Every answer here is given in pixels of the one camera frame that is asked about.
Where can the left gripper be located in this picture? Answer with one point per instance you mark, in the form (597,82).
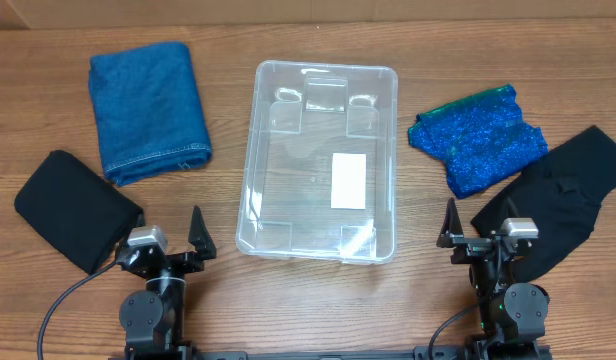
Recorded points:
(204,246)

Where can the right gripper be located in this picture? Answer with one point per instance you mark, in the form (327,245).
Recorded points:
(449,234)

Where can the blue glitter fabric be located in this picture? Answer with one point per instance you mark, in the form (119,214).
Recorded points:
(481,139)

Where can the large black garment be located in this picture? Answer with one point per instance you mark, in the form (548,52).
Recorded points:
(562,193)

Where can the black cloth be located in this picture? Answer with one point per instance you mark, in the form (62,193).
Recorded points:
(76,211)

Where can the blue denim cloth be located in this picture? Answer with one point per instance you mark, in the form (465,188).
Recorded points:
(148,112)

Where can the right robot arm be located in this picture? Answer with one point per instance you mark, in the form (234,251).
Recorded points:
(512,314)

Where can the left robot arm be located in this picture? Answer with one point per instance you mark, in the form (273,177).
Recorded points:
(153,319)

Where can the clear plastic storage container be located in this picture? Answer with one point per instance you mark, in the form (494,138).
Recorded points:
(303,113)

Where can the white label sticker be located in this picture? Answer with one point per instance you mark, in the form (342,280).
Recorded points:
(348,182)

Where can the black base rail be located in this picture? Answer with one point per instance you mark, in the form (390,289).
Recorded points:
(444,352)

